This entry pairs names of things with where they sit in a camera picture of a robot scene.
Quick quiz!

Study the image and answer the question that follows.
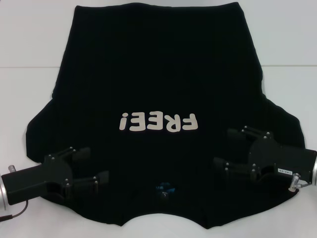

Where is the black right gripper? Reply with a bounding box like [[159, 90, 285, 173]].
[[212, 125, 317, 184]]

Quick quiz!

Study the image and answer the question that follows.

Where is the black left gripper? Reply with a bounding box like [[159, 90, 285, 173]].
[[1, 146, 110, 206]]

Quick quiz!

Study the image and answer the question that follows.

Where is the black shirt with FREE print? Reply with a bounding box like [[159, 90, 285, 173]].
[[25, 1, 309, 226]]

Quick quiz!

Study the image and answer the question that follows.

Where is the thin dark cable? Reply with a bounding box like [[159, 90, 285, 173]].
[[0, 200, 29, 220]]

